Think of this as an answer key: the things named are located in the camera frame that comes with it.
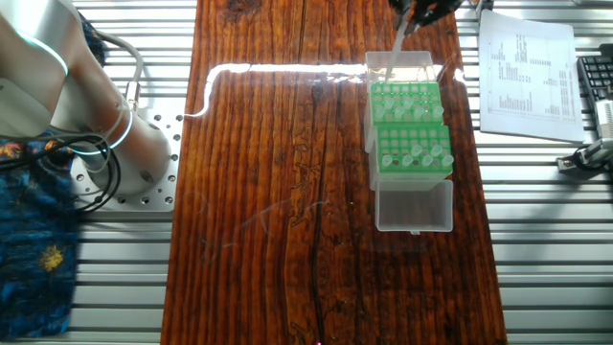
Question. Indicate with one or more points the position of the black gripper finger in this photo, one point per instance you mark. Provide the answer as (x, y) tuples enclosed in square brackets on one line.
[(438, 14), (397, 5)]

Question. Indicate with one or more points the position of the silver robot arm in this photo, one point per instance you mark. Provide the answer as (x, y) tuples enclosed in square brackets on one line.
[(38, 72)]

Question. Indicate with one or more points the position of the printed white paper sheet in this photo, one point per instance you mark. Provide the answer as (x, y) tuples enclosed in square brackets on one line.
[(527, 110)]

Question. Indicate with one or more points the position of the black keyboard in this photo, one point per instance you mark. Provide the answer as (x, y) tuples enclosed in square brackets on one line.
[(594, 76)]

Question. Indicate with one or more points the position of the brown wooden board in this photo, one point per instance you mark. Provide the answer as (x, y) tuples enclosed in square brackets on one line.
[(268, 191)]

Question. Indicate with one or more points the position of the blue painted cloth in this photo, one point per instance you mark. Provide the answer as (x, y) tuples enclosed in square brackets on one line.
[(33, 268)]

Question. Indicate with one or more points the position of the aluminium post with foot bracket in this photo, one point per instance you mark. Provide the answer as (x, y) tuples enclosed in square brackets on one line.
[(565, 164)]

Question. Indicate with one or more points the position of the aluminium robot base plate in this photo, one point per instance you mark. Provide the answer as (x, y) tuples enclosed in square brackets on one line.
[(163, 191)]

